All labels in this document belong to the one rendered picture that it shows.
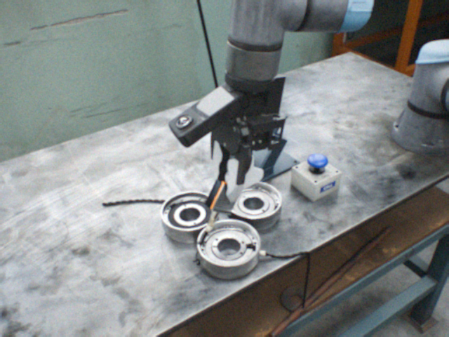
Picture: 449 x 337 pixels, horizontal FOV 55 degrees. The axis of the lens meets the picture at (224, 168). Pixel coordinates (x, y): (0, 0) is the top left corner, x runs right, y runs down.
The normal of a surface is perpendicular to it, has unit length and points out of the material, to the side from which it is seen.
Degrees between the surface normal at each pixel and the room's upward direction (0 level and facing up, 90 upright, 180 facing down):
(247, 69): 84
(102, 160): 0
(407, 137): 72
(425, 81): 90
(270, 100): 91
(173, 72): 90
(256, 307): 0
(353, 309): 0
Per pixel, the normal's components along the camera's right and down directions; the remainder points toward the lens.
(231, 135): -0.85, 0.22
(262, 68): 0.28, 0.55
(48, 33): 0.54, 0.49
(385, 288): -0.03, -0.80
